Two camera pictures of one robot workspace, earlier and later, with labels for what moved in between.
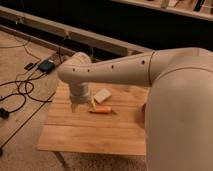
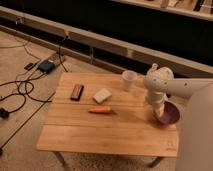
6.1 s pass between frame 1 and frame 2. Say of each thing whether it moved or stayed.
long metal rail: stayed
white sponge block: stayed
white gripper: moved
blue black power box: stayed
